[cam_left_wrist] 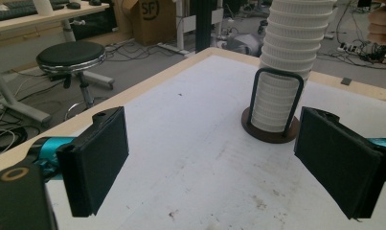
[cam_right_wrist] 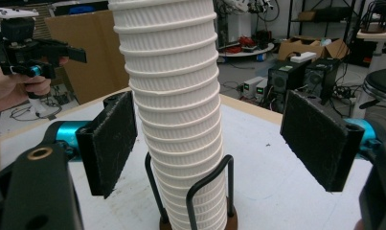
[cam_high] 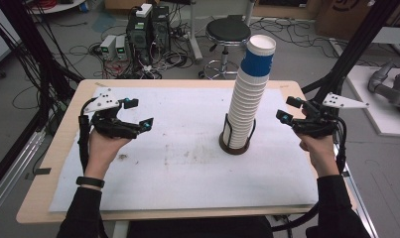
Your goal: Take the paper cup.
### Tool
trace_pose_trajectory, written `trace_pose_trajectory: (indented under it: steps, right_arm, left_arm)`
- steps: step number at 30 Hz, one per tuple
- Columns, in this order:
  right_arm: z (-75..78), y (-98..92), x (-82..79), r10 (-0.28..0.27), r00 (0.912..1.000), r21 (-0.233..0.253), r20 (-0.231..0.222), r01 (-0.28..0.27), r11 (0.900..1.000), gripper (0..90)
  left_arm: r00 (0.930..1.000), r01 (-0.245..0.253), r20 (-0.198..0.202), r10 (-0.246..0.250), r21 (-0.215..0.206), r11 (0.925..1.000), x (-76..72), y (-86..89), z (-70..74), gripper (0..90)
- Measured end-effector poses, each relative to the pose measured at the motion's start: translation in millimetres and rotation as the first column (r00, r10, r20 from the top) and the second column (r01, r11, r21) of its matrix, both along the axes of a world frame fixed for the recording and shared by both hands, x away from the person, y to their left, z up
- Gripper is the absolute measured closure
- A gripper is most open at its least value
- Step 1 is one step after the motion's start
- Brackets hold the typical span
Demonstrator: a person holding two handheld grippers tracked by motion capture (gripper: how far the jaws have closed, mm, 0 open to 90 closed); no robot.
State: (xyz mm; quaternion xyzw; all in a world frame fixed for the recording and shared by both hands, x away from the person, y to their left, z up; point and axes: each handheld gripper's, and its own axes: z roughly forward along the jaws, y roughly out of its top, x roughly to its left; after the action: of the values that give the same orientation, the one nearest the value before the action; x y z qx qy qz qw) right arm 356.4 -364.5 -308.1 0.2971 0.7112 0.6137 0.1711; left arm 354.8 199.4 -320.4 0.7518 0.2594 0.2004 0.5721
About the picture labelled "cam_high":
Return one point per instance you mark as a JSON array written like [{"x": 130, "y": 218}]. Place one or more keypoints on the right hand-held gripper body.
[{"x": 316, "y": 124}]

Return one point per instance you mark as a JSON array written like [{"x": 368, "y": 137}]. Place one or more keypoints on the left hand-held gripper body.
[{"x": 113, "y": 127}]

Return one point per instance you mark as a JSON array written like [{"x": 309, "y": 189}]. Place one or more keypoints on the stack of white ribbed cups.
[{"x": 245, "y": 109}]

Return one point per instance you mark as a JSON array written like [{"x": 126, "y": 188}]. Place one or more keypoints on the blue paper cup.
[{"x": 257, "y": 61}]

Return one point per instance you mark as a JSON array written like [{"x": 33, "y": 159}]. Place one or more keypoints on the person's left hand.
[{"x": 101, "y": 153}]

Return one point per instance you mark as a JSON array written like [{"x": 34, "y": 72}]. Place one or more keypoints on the person's right hand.
[{"x": 321, "y": 153}]

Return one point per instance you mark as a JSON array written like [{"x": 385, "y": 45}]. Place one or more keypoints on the grey power supply unit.
[
  {"x": 120, "y": 48},
  {"x": 108, "y": 45}
]

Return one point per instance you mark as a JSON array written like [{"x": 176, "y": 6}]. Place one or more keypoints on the white floor board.
[{"x": 376, "y": 122}]

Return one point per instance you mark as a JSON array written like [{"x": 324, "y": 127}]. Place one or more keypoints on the black wristband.
[{"x": 90, "y": 182}]

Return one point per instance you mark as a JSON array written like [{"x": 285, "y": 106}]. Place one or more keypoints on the black computer tower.
[
  {"x": 161, "y": 29},
  {"x": 139, "y": 39}
]

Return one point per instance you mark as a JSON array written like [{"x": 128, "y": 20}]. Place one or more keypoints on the white table mat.
[{"x": 187, "y": 178}]

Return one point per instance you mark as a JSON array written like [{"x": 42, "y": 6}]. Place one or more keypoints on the white box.
[{"x": 144, "y": 10}]

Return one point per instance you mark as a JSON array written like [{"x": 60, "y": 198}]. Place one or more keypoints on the black round stool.
[{"x": 228, "y": 30}]

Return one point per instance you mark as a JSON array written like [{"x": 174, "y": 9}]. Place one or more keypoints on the cardboard box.
[{"x": 344, "y": 16}]

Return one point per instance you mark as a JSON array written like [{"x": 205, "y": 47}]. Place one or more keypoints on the white round table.
[{"x": 60, "y": 6}]

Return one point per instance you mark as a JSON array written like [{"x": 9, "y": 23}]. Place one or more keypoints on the black frame stand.
[
  {"x": 356, "y": 46},
  {"x": 32, "y": 49}
]

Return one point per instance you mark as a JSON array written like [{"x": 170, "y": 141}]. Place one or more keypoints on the aluminium rail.
[{"x": 12, "y": 175}]

